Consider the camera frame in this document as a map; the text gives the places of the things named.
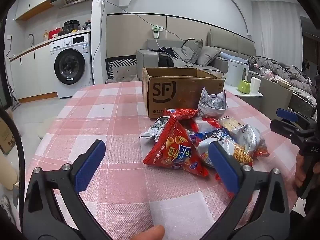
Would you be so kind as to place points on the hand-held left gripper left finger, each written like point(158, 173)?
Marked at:
point(90, 165)

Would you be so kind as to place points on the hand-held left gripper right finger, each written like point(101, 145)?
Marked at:
point(223, 165)

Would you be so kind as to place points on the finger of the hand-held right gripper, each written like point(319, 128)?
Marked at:
point(287, 114)
point(285, 128)

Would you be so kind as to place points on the clear crispy noodle packet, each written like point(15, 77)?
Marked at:
point(240, 155)

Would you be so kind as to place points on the red triangular snack packet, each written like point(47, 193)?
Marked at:
point(172, 150)

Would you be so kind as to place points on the purple packet black-white print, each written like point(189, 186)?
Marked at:
point(212, 103)
point(157, 128)

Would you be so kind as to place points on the brown cardboard box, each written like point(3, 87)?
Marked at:
point(185, 90)

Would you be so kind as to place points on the person's right hand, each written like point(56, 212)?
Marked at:
point(299, 170)

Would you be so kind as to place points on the person's left hand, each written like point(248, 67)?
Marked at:
point(147, 233)

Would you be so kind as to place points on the silver white snack packet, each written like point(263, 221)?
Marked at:
point(250, 136)

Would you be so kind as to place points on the white coffee table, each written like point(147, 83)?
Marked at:
point(255, 94)

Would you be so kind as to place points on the beige snack packet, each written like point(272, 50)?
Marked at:
point(231, 123)

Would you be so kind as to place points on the white cup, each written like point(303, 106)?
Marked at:
point(255, 84)

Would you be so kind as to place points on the grey quilt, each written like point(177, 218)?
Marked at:
point(282, 70)

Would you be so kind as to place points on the green mug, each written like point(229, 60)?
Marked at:
point(243, 87)

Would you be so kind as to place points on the pink checked tablecloth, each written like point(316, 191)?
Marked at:
point(100, 110)

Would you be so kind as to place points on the white electric kettle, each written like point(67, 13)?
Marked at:
point(235, 73)

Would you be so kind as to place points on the dark wooden wardrobe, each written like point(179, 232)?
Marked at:
point(310, 45)

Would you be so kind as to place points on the light blue cushion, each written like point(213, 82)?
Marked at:
point(231, 57)

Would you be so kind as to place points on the cream rounded object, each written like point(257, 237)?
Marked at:
point(7, 172)

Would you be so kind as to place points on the white curtain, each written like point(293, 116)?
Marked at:
point(275, 30)

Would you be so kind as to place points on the white washing machine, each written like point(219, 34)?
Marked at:
point(75, 80)

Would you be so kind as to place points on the cardboard box with print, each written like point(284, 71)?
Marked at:
point(5, 135)

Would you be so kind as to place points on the grey pillow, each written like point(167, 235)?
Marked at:
point(192, 50)
point(208, 55)

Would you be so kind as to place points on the white kitchen counter cabinet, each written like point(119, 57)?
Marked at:
point(32, 75)

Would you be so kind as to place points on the black patterned panel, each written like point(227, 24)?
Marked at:
point(121, 62)

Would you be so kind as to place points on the grey jacket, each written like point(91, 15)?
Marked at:
point(182, 57)

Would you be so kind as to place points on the black garment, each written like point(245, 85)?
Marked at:
point(165, 60)

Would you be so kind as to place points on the grey sofa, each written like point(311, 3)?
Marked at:
point(147, 57)

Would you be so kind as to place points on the red box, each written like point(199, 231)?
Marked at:
point(54, 34)

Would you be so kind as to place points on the yellow bottle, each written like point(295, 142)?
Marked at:
point(45, 36)

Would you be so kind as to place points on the curved kitchen faucet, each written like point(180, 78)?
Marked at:
point(32, 38)

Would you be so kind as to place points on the black pressure cooker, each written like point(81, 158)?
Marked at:
point(71, 27)

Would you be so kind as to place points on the beige bed frame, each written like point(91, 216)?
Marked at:
point(277, 97)

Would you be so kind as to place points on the wall socket with charger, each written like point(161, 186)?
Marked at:
point(156, 31)

